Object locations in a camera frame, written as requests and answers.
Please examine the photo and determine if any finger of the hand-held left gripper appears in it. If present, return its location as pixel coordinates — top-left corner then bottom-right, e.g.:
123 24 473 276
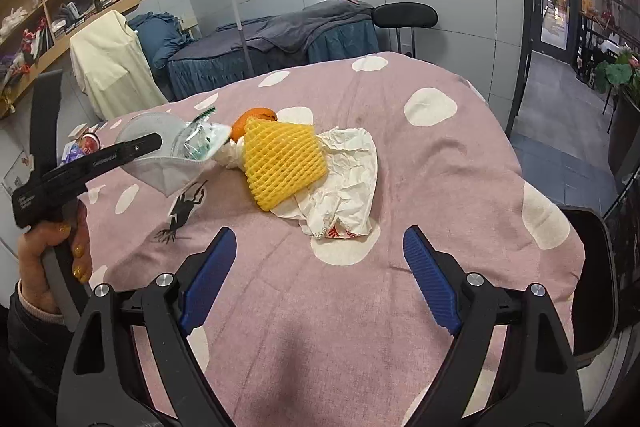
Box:
90 133 163 170

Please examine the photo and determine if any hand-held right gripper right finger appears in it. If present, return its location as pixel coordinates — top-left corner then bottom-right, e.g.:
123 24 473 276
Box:
402 225 586 427

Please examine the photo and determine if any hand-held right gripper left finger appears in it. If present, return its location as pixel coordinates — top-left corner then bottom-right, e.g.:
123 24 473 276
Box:
56 227 238 427

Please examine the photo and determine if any grey face mask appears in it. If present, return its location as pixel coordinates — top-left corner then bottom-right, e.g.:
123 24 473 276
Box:
116 112 211 198

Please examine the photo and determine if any green-printed plastic wrapper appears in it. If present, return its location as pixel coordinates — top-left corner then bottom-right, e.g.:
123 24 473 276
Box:
172 106 233 162

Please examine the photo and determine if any orange fruit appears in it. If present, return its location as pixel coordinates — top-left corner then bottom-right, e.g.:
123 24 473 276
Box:
231 107 278 142

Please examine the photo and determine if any white paper bag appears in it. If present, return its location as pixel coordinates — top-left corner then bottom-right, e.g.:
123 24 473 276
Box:
220 127 381 240

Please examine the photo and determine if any yellow foam fruit net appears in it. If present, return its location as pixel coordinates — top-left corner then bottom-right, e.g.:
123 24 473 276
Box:
241 118 328 212

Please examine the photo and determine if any black plastic trash bin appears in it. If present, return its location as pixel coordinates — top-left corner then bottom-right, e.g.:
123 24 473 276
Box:
560 207 633 368

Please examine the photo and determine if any person's left forearm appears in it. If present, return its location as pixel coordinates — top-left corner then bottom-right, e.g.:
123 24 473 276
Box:
0 282 76 408

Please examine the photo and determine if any person's left hand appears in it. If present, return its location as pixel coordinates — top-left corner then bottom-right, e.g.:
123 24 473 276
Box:
17 202 94 315

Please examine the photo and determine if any purple plastic bag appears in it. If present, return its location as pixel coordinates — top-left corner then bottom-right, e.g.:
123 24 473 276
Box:
60 142 86 165

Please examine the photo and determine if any black spidery scrap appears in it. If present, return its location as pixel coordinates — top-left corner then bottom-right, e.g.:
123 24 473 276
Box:
154 179 210 244

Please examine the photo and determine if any cream cloth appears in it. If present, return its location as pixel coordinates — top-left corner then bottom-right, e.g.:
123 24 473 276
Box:
70 10 168 120

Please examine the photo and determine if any blue skirted massage bed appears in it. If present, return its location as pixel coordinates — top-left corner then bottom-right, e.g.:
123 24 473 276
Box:
167 1 381 102

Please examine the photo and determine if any blue bedding pile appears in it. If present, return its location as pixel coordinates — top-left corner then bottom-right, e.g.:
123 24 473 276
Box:
127 12 196 70

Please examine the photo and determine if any pink polka dot blanket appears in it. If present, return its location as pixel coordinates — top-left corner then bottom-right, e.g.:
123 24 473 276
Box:
65 51 586 427

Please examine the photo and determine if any grey blanket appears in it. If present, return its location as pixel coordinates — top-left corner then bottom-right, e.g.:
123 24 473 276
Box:
216 1 376 55

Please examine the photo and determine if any dark planter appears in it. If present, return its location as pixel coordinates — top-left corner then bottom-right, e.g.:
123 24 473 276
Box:
607 92 640 178

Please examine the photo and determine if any black stool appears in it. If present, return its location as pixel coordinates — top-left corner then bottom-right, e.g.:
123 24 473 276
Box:
372 2 439 58

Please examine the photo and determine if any green leafy plant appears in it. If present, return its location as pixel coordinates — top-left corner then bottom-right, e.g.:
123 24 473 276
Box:
594 49 640 95

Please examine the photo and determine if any black display rack with ornaments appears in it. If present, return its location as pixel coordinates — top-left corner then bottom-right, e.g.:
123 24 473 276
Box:
575 0 640 82

